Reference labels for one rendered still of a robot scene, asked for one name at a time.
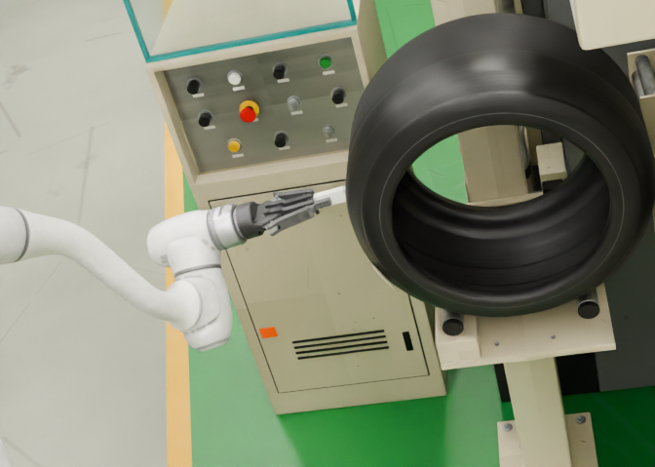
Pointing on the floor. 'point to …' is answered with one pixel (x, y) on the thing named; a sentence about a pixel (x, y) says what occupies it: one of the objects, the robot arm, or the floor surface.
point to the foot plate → (581, 431)
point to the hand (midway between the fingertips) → (331, 197)
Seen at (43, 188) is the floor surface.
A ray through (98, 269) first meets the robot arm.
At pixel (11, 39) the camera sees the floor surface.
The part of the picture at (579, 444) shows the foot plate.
